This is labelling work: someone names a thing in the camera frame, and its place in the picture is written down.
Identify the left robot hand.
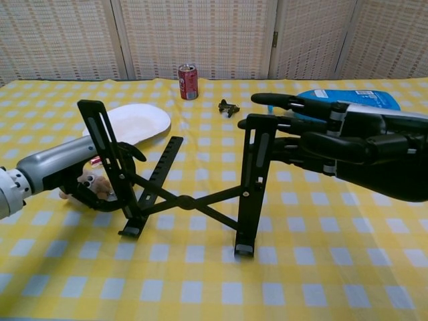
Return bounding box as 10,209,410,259
15,135,148,213

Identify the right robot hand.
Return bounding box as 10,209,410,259
237,92,428,203

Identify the black folding stand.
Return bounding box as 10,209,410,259
76,99,278,258

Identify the blue pump detergent bottle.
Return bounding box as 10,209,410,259
267,88,402,114

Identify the white paper plate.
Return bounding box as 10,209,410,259
82,103,172,146

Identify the yellow checkered tablecloth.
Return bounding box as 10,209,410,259
0,78,428,321

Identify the red soda can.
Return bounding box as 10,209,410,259
177,63,199,100

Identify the black binder clip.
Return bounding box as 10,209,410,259
218,98,241,118

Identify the woven folding screen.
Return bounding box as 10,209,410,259
0,0,428,83

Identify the brown plush keychain toy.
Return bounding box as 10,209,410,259
59,168,113,201

